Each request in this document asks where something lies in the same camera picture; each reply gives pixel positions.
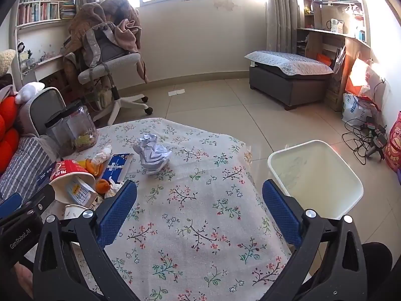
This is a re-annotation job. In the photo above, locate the pink cloth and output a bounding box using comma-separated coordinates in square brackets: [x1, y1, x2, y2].
[113, 19, 141, 54]

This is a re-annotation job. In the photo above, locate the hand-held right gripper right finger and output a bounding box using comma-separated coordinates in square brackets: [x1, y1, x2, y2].
[261, 179, 368, 301]

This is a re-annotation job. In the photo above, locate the grey office chair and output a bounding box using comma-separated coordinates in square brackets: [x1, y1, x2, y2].
[64, 22, 154, 126]

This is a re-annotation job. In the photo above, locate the quilted grey cover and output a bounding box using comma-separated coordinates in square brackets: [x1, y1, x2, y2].
[244, 51, 334, 76]

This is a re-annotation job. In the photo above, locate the brown blanket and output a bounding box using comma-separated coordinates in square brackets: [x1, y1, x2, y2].
[67, 0, 148, 84]

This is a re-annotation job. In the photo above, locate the cream fuzzy pillow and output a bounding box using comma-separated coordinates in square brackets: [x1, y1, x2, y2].
[0, 49, 17, 77]

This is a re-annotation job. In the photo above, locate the floral tablecloth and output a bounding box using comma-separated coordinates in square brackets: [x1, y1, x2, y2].
[47, 117, 290, 301]

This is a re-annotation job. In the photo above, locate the white and blue plastic bag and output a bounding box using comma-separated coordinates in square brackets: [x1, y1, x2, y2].
[341, 92, 373, 127]

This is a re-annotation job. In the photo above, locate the white plush toy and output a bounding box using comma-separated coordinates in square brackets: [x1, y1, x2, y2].
[15, 82, 46, 104]

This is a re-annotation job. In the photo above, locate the dark grey ottoman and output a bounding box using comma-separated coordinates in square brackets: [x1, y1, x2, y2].
[249, 64, 329, 111]

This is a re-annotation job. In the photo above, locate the row of books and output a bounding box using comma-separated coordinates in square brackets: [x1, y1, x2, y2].
[17, 0, 77, 26]

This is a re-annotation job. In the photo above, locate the orange and white bag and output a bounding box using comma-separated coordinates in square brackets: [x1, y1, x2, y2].
[345, 58, 384, 101]

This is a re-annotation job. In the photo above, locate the white paper ball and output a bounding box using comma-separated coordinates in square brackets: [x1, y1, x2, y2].
[132, 134, 172, 175]

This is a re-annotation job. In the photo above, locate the tangle of black cables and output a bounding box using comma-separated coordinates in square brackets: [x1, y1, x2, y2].
[341, 113, 389, 165]

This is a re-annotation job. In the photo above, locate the large red snack bag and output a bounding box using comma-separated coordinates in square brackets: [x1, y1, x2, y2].
[384, 111, 401, 173]

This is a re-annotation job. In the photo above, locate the red plush toy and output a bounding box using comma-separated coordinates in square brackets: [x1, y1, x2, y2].
[0, 96, 21, 173]

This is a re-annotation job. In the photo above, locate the white bookshelf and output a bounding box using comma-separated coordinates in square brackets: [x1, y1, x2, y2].
[9, 0, 79, 85]

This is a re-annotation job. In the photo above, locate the wooden desk with shelves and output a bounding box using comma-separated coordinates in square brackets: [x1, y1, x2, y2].
[296, 0, 373, 110]

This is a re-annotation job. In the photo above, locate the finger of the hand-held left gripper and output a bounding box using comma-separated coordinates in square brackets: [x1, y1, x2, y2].
[0, 193, 23, 219]
[17, 182, 56, 218]

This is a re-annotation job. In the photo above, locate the orange fruit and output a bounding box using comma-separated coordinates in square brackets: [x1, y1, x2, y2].
[95, 178, 111, 194]

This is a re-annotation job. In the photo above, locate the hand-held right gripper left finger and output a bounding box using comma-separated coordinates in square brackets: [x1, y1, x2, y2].
[33, 180, 138, 301]

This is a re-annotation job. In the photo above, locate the light blue snack packet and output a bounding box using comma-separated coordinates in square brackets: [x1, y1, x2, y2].
[103, 153, 134, 184]

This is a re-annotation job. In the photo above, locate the white plastic bag of peels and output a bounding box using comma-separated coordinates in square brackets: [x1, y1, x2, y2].
[78, 144, 113, 176]

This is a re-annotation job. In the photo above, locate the empty clear jar black lid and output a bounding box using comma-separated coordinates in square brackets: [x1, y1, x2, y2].
[45, 113, 77, 160]

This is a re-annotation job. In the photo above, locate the red snack packet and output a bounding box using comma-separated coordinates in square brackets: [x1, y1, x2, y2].
[49, 159, 96, 204]

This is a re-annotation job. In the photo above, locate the clear jar with snacks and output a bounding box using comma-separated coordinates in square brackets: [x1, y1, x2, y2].
[63, 100, 99, 153]

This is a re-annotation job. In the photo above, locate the grey padded chair back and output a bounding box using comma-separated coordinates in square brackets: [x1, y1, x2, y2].
[20, 87, 67, 138]

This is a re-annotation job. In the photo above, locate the white plastic bin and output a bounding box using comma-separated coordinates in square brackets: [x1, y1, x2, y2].
[267, 140, 364, 220]

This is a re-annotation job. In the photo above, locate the grey backpack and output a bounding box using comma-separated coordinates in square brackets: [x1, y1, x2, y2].
[82, 22, 130, 68]

